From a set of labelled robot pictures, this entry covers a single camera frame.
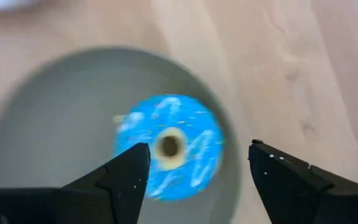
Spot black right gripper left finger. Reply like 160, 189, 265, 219
0, 142, 152, 224

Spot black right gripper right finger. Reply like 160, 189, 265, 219
248, 139, 358, 224

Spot grey round plate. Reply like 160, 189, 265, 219
0, 46, 242, 224

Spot large blue iced donut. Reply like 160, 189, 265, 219
113, 94, 225, 202

